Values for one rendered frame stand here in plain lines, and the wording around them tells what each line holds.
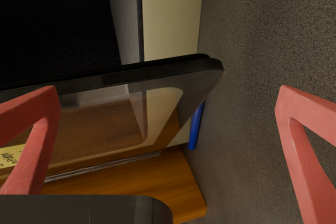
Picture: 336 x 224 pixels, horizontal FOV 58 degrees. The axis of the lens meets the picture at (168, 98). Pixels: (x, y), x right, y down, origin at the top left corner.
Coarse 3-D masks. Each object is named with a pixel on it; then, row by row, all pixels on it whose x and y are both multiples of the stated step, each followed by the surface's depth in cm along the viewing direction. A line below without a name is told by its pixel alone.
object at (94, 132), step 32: (192, 64) 19; (0, 96) 16; (64, 96) 17; (96, 96) 18; (128, 96) 20; (160, 96) 22; (192, 96) 24; (64, 128) 23; (96, 128) 25; (128, 128) 28; (160, 128) 31; (64, 160) 34; (96, 160) 39
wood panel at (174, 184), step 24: (120, 168) 52; (144, 168) 52; (168, 168) 52; (48, 192) 48; (72, 192) 48; (96, 192) 48; (120, 192) 48; (144, 192) 48; (168, 192) 49; (192, 192) 49; (192, 216) 48
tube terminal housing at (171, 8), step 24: (144, 0) 32; (168, 0) 33; (192, 0) 34; (144, 24) 34; (168, 24) 35; (192, 24) 36; (144, 48) 36; (168, 48) 37; (192, 48) 38; (168, 144) 49
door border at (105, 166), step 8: (64, 80) 17; (16, 88) 17; (120, 160) 44; (128, 160) 46; (136, 160) 47; (88, 168) 44; (96, 168) 45; (104, 168) 45; (56, 176) 43; (64, 176) 44; (72, 176) 44
